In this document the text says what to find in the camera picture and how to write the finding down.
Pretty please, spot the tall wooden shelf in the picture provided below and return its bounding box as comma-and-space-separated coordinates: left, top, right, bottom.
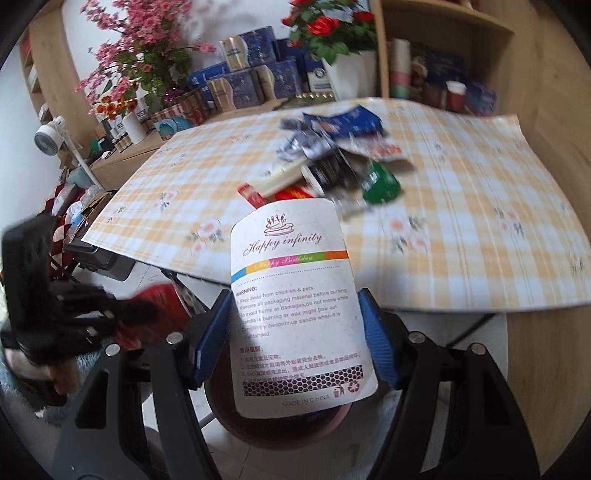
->
18, 0, 95, 141

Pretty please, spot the yellow checked floral tablecloth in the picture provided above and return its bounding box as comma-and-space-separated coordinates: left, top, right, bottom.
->
81, 97, 591, 315

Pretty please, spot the white vase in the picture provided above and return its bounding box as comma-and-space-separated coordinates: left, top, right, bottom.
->
121, 111, 147, 145

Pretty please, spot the wooden shelf unit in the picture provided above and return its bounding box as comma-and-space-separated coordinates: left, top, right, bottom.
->
369, 0, 517, 116

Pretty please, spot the red capped toothpick container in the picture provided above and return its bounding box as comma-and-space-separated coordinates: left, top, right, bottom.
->
237, 182, 271, 210

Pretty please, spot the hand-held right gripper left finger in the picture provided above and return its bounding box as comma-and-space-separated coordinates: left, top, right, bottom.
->
51, 288, 236, 480

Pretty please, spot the small blue box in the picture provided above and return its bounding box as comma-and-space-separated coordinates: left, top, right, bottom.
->
466, 83, 498, 117

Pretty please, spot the gold rimmed tin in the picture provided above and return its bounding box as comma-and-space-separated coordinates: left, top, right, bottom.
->
281, 91, 335, 109

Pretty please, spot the red paper cup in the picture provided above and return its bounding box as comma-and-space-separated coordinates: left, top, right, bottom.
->
445, 80, 468, 112

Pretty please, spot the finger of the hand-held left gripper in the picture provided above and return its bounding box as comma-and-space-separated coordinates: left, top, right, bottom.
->
51, 282, 117, 320
69, 299, 160, 346

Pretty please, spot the blue snack wrapper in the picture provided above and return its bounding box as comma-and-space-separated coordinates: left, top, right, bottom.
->
302, 105, 386, 139

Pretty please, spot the red cardboard box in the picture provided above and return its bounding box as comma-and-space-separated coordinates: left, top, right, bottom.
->
274, 185, 319, 201

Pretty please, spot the red rose plant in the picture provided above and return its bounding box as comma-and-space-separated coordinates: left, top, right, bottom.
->
281, 0, 379, 63

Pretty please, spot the pile of clothes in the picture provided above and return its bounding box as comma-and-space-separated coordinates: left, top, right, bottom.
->
44, 182, 112, 246

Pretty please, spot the blue white carton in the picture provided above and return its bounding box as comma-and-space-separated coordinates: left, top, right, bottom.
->
305, 55, 334, 95

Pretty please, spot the orange flower bunch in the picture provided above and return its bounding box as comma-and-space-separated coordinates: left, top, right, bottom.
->
92, 95, 139, 121

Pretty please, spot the pink flower plant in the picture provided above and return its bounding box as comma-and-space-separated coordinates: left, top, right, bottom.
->
76, 0, 218, 116

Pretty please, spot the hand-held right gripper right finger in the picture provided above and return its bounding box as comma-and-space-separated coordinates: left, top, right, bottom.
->
358, 287, 541, 480

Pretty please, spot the white desk fan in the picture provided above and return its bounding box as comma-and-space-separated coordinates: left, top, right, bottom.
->
34, 116, 108, 191

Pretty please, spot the stack of paper cups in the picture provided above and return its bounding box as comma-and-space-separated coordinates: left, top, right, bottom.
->
390, 39, 413, 99

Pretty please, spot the wooden cabinet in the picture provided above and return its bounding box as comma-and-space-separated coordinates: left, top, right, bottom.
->
90, 99, 287, 191

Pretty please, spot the patterned metal tin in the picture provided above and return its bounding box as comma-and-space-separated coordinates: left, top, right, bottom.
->
141, 90, 215, 140

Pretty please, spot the stack of blue gift boxes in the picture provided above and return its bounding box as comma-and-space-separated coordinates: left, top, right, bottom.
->
187, 25, 308, 114

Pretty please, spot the green wrapper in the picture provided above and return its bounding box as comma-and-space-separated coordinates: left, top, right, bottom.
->
361, 161, 402, 204

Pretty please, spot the person's left hand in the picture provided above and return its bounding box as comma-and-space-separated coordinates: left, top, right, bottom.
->
44, 355, 83, 398

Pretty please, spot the white printed candle card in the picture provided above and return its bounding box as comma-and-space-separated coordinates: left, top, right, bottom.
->
230, 198, 379, 420

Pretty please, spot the brown round waste bin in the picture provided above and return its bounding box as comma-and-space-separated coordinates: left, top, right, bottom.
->
203, 355, 360, 452

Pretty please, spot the row of small bottles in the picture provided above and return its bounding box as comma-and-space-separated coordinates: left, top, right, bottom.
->
95, 124, 136, 154

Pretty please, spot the red wrapper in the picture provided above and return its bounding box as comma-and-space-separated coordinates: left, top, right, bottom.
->
115, 284, 188, 352

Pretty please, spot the clear plastic wrap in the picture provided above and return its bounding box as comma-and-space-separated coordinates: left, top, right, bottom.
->
332, 194, 372, 219

